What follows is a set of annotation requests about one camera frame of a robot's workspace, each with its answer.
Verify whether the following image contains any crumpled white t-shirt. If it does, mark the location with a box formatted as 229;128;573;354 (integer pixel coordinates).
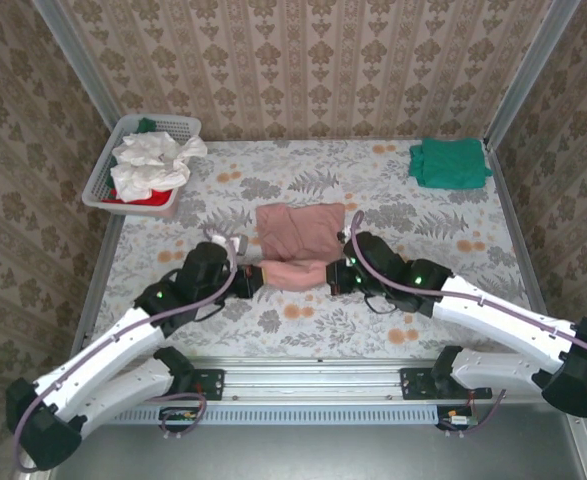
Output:
108;130;209;204

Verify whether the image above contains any small electronics board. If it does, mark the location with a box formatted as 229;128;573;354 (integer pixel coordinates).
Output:
437;405;477;431
160;407;199;434

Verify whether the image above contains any red t-shirt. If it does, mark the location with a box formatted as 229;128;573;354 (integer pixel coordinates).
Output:
101;187;180;205

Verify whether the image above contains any white plastic laundry basket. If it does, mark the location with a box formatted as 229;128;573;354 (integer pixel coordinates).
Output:
81;113;203;217

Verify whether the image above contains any folded green t-shirt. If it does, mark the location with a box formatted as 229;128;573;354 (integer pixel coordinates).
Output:
407;136;494;190

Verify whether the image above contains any aluminium cross rail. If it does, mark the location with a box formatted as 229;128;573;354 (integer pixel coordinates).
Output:
47;357;587;401

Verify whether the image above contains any crumpled green t-shirt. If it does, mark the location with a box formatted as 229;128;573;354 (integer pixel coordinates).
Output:
103;117;158;190

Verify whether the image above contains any grey metal panel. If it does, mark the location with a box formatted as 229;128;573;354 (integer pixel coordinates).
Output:
47;424;582;480

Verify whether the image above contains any pink t-shirt with pixel print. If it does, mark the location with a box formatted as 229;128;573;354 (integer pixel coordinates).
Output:
255;202;347;294

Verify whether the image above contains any aluminium frame post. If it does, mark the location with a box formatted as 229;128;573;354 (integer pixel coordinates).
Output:
32;0;134;151
485;0;582;149

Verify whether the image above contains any grey slotted cable duct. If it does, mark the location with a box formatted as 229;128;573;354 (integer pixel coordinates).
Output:
112;403;439;426

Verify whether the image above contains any floral tablecloth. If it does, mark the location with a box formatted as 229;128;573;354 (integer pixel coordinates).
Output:
88;138;537;361

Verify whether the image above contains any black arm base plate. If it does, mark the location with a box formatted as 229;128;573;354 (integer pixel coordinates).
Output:
172;368;225;401
400;367;493;401

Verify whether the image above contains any aluminium side rail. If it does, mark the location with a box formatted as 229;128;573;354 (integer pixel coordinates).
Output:
487;149;564;362
67;209;129;364

